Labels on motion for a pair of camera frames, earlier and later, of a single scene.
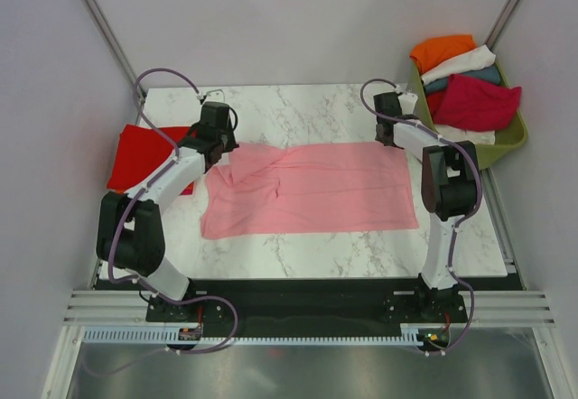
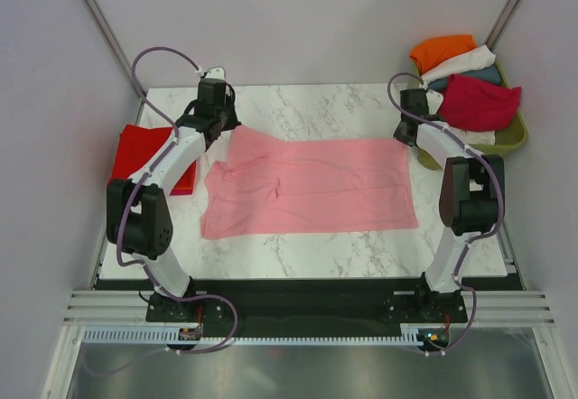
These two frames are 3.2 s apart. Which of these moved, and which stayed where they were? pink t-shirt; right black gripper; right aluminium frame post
Moved: right black gripper
Stayed: right aluminium frame post; pink t-shirt
